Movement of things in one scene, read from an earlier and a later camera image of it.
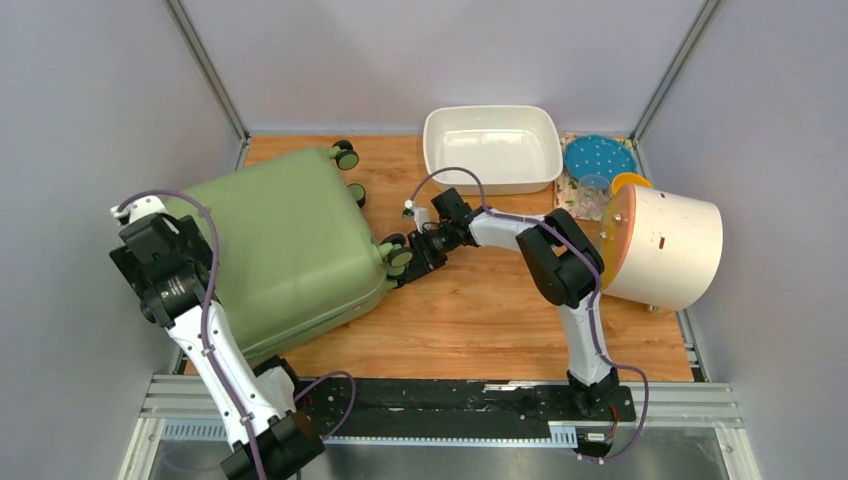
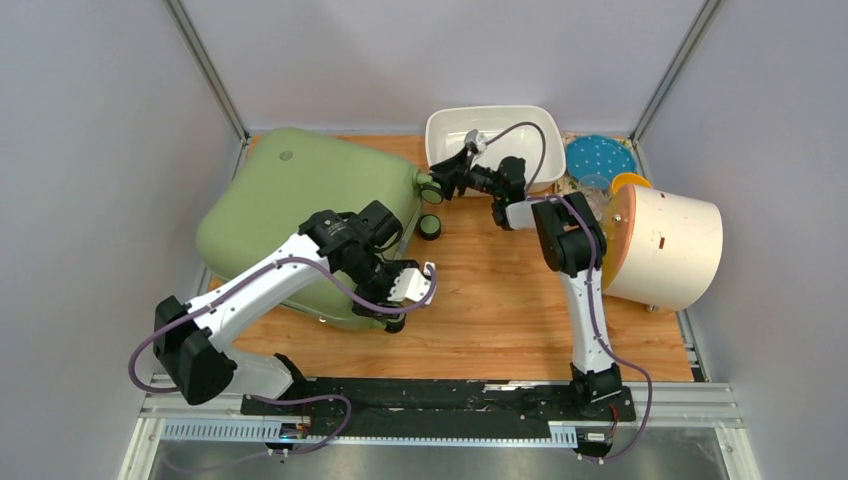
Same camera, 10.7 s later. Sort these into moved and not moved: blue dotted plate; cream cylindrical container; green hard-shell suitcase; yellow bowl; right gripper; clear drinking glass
Moved: green hard-shell suitcase; right gripper
Not moved: blue dotted plate; cream cylindrical container; yellow bowl; clear drinking glass
